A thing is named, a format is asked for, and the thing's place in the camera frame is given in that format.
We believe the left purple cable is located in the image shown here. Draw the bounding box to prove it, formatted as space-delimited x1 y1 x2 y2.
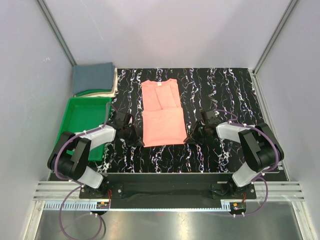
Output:
53 102 107 238

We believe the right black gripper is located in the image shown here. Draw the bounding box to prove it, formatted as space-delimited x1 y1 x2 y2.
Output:
184 121 209 145

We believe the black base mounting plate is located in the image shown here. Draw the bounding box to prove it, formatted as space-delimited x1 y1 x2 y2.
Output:
79 173 257 211

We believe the black marble pattern mat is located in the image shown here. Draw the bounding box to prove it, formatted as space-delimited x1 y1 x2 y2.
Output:
89 68 264 173

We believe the green plastic tray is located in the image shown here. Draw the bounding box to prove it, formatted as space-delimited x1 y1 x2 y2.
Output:
51 96 113 162

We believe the aluminium rail frame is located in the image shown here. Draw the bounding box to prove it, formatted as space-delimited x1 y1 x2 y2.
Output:
23 173 320 240

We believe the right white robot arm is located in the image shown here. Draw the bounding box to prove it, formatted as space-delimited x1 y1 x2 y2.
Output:
184 109 285 199

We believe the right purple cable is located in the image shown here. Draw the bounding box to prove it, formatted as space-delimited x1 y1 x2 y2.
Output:
212 109 281 218

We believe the purple cable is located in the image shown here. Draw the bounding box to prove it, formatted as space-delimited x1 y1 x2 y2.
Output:
212 109 281 218
53 102 107 238

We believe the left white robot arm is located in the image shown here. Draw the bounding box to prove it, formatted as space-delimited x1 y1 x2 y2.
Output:
47 111 144 198

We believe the pink t-shirt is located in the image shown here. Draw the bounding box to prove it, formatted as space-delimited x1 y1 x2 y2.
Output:
141 78 187 147

